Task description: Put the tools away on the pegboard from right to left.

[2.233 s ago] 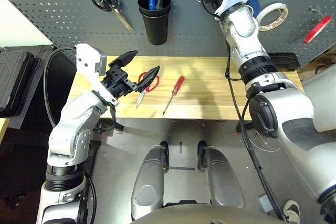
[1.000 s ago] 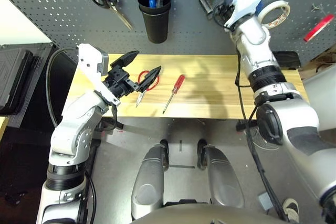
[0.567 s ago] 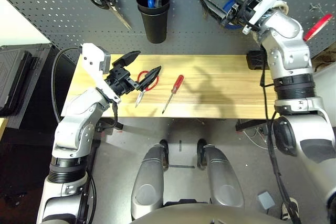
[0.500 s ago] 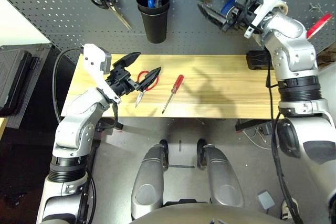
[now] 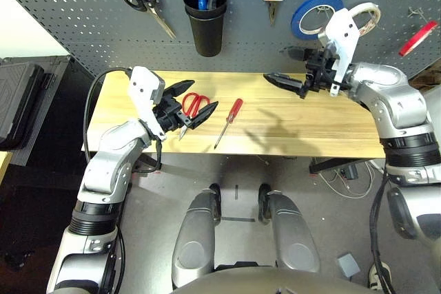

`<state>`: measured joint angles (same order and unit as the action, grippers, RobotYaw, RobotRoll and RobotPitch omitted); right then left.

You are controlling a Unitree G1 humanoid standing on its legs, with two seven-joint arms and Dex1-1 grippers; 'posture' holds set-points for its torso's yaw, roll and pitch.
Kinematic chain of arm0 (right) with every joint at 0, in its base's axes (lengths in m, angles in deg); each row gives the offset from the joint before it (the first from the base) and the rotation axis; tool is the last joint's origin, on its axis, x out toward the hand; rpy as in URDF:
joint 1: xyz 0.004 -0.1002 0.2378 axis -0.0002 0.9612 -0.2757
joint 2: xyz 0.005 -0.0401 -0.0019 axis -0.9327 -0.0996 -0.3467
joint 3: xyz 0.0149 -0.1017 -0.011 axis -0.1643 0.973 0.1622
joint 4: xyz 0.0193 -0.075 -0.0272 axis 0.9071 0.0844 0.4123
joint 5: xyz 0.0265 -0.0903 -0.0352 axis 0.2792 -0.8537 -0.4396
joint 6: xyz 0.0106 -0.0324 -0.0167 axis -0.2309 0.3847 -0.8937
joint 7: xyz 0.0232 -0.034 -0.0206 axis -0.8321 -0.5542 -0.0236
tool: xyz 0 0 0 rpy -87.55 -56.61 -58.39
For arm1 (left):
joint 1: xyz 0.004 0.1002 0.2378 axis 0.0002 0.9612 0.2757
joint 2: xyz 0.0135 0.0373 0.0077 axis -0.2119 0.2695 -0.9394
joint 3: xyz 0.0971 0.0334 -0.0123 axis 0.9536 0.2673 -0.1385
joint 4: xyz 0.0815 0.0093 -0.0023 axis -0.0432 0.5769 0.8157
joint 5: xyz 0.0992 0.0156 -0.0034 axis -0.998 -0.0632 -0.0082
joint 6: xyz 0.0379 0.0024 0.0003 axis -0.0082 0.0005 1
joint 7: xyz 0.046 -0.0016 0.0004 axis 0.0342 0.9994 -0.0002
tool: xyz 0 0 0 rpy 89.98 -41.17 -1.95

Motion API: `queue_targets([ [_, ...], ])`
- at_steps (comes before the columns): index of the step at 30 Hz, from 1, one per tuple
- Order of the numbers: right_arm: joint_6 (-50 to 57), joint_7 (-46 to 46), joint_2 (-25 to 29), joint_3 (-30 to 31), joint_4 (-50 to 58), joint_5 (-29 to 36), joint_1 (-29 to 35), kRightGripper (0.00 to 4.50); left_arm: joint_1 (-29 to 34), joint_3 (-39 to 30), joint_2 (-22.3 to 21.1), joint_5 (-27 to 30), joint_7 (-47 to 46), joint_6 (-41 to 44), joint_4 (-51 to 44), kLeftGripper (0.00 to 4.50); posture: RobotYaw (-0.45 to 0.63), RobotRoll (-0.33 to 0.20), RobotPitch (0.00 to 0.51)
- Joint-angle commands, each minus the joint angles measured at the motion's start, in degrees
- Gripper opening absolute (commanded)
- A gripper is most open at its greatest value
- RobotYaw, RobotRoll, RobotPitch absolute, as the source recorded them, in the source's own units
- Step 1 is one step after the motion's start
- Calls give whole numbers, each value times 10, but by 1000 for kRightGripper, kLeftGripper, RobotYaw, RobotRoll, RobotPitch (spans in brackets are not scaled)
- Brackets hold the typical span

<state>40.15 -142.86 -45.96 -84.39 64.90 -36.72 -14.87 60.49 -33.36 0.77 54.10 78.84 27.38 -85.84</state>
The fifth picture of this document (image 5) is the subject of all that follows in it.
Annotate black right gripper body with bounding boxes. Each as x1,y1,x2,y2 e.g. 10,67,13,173
298,48,341,99

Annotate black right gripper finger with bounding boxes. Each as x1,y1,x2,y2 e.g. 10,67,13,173
280,45,316,64
263,72,307,98

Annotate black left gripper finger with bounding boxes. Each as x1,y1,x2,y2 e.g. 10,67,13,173
187,101,220,131
163,79,196,101

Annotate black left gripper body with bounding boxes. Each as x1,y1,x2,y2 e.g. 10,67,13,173
152,95,192,134

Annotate red handled scissors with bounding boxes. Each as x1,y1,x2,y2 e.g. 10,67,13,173
178,92,211,142

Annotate red handled screwdriver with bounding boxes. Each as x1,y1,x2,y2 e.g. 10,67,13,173
213,98,244,149

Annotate red tape roll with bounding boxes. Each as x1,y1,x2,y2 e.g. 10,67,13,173
398,20,440,58

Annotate dark grey metal pegboard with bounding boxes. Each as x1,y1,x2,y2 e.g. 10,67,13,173
0,0,441,78

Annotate blue tape roll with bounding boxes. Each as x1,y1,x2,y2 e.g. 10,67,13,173
290,0,345,41

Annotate black metal table leg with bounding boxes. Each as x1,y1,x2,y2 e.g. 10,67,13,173
139,154,163,171
309,158,369,175

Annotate black plastic cup holder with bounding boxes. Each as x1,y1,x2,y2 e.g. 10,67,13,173
182,0,228,58

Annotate white tape roll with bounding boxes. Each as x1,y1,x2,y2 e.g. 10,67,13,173
349,2,382,36

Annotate dark power adapter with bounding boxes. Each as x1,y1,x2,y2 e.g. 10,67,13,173
339,166,359,181

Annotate large black flight case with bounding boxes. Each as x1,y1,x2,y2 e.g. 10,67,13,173
0,56,94,167

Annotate silver single peg hook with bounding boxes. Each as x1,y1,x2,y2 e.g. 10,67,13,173
407,6,428,23

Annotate silver robot left leg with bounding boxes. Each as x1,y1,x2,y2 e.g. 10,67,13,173
171,183,221,290

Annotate silver robot leg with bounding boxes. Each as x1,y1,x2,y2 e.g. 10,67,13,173
258,183,320,273
171,183,221,290

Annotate silver robot right leg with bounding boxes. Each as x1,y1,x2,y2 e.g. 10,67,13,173
258,183,320,273

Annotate black ribbed plastic case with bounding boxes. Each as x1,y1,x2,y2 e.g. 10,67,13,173
0,63,45,150

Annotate light wooden side table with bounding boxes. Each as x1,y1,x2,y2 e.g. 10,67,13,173
0,151,13,185

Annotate grey robot torso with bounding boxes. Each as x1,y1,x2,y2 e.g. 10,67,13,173
168,266,373,294

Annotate grey foot pedal box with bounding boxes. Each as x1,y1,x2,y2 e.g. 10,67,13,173
336,253,361,278

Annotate white black sneaker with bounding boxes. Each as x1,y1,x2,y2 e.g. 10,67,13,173
367,262,392,291

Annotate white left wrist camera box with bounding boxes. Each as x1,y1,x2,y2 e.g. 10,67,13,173
127,65,166,142

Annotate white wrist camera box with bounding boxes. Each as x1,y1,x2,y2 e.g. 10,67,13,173
323,8,362,97
127,65,166,142

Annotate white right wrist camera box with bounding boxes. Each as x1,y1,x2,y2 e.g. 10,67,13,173
323,8,362,97

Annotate white floor cables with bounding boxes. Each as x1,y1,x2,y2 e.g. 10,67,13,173
316,161,383,200

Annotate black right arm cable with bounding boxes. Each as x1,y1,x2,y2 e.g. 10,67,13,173
369,169,397,294

